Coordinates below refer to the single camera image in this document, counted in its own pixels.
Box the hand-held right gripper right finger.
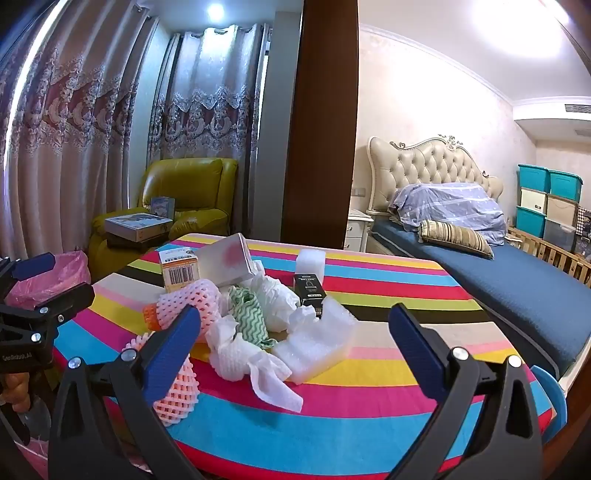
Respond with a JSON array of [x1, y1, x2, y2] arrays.
[[387, 303, 544, 480]]

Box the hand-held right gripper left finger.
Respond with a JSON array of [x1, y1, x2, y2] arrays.
[[48, 305, 208, 480]]

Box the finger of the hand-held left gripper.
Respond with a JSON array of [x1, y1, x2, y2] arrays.
[[0, 252, 57, 303], [0, 282, 96, 346]]

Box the person's left hand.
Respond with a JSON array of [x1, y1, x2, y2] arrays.
[[2, 369, 32, 415]]

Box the pink plastic bag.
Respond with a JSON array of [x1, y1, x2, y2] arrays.
[[7, 250, 92, 311]]

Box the orange foam fruit net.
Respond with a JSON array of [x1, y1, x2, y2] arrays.
[[141, 302, 165, 333]]

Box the pink foam fruit net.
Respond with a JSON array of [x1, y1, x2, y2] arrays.
[[122, 332, 197, 426], [157, 279, 223, 343]]

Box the rainbow striped tablecloth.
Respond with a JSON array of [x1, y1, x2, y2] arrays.
[[51, 233, 557, 477]]

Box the white crumpled tissue paper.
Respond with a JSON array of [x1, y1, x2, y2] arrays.
[[205, 316, 260, 382]]

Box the orange barcode carton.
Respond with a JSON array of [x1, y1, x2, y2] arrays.
[[159, 247, 201, 294]]

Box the green wavy patterned cloth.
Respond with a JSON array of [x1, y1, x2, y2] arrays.
[[228, 286, 278, 350]]

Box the dark flat box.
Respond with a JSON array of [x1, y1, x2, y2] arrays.
[[106, 233, 149, 253]]

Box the white box with pink print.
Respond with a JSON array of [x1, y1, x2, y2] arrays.
[[199, 233, 257, 289]]

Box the white bubble wrap sheet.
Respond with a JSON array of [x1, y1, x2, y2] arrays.
[[272, 295, 359, 384]]

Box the large flat cardboard box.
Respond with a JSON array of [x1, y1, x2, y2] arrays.
[[104, 213, 174, 243]]

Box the flat white paper tissue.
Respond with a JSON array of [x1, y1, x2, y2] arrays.
[[246, 353, 305, 413]]

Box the white plastic bag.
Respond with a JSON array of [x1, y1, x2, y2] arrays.
[[251, 261, 302, 333]]

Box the gold striped cushion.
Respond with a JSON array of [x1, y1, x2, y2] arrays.
[[418, 220, 495, 260]]

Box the small black box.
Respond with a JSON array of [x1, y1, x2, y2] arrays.
[[294, 273, 328, 319]]

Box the bed with blue sheet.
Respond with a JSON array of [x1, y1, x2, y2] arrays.
[[368, 217, 591, 385]]

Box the white nightstand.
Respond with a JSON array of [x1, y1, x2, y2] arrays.
[[344, 209, 375, 253]]

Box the small blue picture box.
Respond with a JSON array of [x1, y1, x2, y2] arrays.
[[150, 196, 177, 219]]

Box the white foam block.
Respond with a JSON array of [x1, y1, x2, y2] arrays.
[[295, 249, 327, 282]]

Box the light blue duvet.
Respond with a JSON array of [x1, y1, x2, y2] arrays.
[[389, 182, 508, 247]]

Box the wide lace patterned curtain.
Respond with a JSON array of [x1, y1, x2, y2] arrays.
[[0, 0, 158, 260]]

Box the yellow leather armchair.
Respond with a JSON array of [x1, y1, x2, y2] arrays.
[[88, 158, 240, 282]]

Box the teal storage bin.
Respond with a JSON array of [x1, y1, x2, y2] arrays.
[[517, 164, 551, 193], [514, 206, 547, 239], [548, 170, 584, 203]]

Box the grey clear storage bin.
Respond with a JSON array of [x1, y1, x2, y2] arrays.
[[542, 218, 578, 254]]

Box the cream tufted headboard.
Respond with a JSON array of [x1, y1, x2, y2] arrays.
[[367, 135, 505, 219]]

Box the cream storage bin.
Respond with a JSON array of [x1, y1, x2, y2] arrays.
[[519, 187, 549, 214]]

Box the beige storage bin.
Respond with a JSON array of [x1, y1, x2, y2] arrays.
[[546, 194, 581, 227]]

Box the brown wooden pillar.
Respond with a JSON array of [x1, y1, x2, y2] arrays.
[[283, 0, 360, 244]]

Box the narrow lace patterned curtain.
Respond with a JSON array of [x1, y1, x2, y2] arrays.
[[148, 23, 274, 223]]

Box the wooden crib rail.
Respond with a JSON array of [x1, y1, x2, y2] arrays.
[[507, 225, 591, 289]]

